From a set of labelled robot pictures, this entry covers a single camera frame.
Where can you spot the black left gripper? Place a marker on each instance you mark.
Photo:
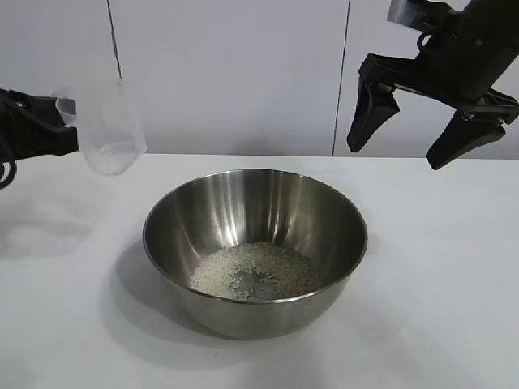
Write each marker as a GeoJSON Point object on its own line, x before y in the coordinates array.
{"type": "Point", "coordinates": [4, 99]}

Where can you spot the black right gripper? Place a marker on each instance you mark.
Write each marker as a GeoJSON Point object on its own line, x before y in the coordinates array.
{"type": "Point", "coordinates": [470, 52]}

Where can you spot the clear plastic measuring cup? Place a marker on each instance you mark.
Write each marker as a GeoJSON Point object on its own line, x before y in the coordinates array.
{"type": "Point", "coordinates": [109, 121]}

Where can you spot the white rice grains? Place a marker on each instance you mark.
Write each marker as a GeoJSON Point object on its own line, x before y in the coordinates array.
{"type": "Point", "coordinates": [292, 271]}

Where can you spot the stainless steel mixing bowl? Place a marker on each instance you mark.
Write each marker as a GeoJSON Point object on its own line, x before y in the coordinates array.
{"type": "Point", "coordinates": [263, 320]}

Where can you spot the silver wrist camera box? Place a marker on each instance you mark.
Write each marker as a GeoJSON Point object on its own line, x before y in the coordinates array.
{"type": "Point", "coordinates": [403, 14]}

